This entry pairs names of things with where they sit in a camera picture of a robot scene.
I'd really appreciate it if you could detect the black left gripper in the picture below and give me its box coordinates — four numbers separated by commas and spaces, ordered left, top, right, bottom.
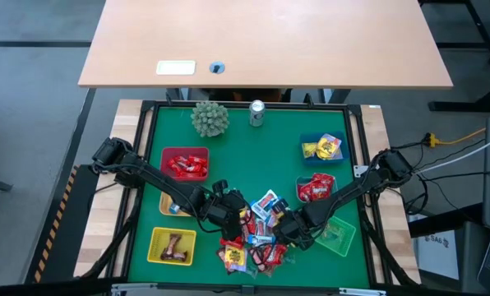
198, 179, 247, 243

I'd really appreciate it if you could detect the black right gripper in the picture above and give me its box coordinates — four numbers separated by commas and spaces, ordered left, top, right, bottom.
271, 198, 315, 252

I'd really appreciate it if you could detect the red Skittles bag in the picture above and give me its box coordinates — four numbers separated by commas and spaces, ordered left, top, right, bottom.
262, 243, 289, 266
317, 173, 336, 191
304, 174, 324, 189
298, 183, 322, 202

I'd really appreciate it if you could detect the yellow Sour Patch bag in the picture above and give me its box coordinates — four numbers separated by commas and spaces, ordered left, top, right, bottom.
319, 132, 344, 153
224, 245, 248, 273
315, 141, 339, 161
302, 141, 319, 160

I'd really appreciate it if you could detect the grey-blue plastic bin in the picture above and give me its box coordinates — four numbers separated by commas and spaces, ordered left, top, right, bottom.
294, 173, 339, 204

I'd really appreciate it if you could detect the green plastic basket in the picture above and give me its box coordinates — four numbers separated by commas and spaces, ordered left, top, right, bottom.
313, 215, 358, 258

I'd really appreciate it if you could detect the blue plastic bin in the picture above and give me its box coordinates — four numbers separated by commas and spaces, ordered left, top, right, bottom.
298, 131, 351, 167

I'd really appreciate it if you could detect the orange plastic bin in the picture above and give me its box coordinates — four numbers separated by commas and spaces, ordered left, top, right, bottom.
159, 191, 193, 218

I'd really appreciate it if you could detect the yellow plastic basket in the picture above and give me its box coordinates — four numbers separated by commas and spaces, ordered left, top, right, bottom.
146, 226, 198, 267

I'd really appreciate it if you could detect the red plastic bin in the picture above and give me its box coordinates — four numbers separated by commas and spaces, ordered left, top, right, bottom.
159, 146, 210, 183

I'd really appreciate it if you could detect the artificial green potted plant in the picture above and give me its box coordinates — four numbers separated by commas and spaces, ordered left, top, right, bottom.
190, 101, 231, 138

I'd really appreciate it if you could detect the silver Diet Coke can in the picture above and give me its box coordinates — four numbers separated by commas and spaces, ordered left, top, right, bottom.
248, 99, 266, 128

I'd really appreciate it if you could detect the white labelled box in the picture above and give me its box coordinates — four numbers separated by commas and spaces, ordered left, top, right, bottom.
416, 230, 460, 281

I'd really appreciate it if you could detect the black yellow striped floor plate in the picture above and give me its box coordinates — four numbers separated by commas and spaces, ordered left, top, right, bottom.
24, 163, 90, 285

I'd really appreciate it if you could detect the wooden desk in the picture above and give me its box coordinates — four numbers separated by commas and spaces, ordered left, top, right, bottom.
77, 0, 455, 91

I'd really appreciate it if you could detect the black metal stand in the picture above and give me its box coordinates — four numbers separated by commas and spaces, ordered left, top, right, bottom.
418, 0, 490, 115

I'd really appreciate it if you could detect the black table frame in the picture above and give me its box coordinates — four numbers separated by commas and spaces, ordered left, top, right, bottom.
74, 98, 423, 296

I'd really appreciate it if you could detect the black cable bundle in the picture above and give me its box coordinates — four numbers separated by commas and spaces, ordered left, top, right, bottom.
392, 139, 490, 219

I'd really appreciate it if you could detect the yellow extension cable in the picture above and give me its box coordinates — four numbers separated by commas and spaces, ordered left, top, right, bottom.
428, 127, 488, 149

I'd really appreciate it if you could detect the white cable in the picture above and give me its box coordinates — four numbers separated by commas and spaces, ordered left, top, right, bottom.
415, 135, 490, 176

